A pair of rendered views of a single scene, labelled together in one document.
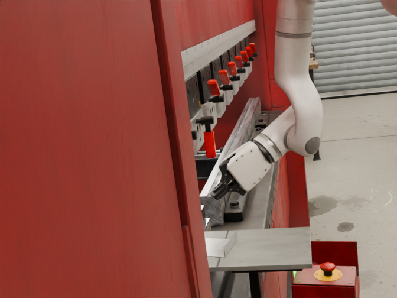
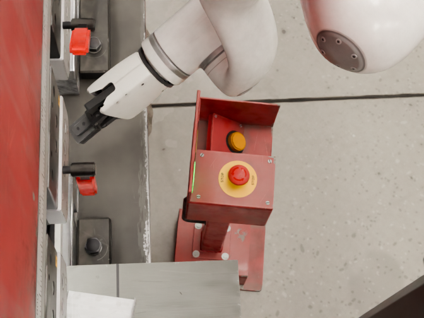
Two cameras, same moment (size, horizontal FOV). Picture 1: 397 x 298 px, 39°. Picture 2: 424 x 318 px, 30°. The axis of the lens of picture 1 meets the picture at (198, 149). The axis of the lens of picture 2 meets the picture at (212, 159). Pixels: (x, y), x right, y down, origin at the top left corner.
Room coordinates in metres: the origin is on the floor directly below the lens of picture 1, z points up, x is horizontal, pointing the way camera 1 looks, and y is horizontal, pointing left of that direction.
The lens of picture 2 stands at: (0.90, -0.04, 2.17)
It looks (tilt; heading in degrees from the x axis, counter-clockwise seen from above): 70 degrees down; 335
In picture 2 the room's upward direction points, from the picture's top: 11 degrees clockwise
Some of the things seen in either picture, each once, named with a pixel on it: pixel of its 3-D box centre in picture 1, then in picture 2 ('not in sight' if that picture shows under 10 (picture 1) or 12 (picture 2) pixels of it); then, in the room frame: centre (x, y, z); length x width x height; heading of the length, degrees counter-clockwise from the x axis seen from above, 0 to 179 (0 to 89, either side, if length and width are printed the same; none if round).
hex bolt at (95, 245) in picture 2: not in sight; (93, 246); (1.23, -0.01, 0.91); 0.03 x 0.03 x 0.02
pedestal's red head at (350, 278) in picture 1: (326, 276); (232, 160); (1.37, -0.30, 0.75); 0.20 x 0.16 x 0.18; 161
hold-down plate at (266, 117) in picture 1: (262, 120); not in sight; (2.86, -0.35, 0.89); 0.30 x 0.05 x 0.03; 168
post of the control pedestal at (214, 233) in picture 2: not in sight; (219, 212); (1.37, -0.30, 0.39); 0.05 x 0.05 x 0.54; 71
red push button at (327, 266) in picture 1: (327, 270); (238, 176); (1.32, -0.29, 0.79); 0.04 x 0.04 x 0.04
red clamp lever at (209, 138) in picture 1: (207, 137); (81, 180); (1.24, -0.02, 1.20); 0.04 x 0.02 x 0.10; 78
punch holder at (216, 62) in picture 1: (206, 87); not in sight; (1.66, -0.05, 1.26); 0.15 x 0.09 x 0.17; 168
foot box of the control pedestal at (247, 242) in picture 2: not in sight; (221, 248); (1.36, -0.33, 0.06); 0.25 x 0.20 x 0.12; 71
